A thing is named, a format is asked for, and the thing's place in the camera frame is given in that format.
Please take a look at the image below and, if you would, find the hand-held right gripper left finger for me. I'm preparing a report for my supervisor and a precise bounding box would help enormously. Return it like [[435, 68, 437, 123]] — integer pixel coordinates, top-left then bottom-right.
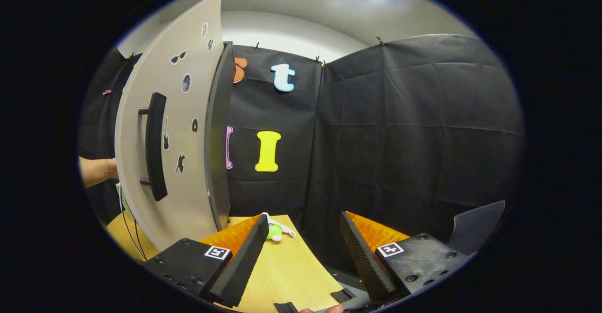
[[141, 214, 269, 308]]

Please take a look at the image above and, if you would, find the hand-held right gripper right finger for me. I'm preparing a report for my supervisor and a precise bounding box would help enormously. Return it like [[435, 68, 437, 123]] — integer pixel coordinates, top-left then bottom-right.
[[340, 211, 471, 303]]

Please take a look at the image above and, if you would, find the beige cabinet door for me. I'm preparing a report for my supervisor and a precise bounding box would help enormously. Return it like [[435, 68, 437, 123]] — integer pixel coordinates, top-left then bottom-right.
[[114, 0, 225, 251]]

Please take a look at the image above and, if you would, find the black cabinet door handle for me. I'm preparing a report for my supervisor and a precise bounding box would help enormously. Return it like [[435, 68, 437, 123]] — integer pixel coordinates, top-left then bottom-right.
[[138, 92, 169, 201]]

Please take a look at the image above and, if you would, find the green and white toy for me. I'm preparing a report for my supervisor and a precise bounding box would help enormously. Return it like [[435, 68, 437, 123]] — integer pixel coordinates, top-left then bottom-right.
[[261, 212, 297, 242]]

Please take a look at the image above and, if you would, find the black backdrop cloth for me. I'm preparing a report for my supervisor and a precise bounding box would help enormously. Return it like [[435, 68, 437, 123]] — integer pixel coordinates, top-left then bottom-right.
[[78, 33, 525, 276]]

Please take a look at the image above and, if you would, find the black cable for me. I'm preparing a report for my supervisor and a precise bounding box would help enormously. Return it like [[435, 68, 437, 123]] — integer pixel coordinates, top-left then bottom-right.
[[119, 186, 144, 260]]

